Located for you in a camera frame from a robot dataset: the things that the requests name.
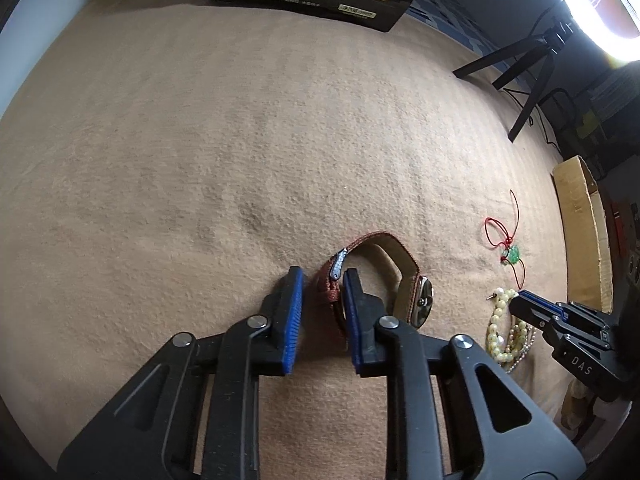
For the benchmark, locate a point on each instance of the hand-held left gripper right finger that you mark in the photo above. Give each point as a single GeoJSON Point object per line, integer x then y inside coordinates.
{"type": "Point", "coordinates": [352, 325]}

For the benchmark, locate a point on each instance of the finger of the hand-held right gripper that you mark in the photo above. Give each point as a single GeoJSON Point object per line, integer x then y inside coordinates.
{"type": "Point", "coordinates": [530, 316]}
{"type": "Point", "coordinates": [542, 305]}

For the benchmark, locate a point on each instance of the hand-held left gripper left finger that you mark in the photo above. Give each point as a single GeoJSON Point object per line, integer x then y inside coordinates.
{"type": "Point", "coordinates": [292, 320]}

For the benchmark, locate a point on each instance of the small pearl bead strand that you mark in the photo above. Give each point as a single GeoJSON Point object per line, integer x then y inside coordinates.
{"type": "Point", "coordinates": [517, 345]}

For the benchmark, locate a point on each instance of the cardboard box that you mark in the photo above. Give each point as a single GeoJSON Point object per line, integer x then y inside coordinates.
{"type": "Point", "coordinates": [580, 220]}

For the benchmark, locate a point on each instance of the black tripod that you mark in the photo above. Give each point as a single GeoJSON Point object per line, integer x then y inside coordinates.
{"type": "Point", "coordinates": [537, 67]}

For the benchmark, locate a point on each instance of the blue patterned bed sheet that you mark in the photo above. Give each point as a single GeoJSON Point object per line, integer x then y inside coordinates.
{"type": "Point", "coordinates": [450, 22]}

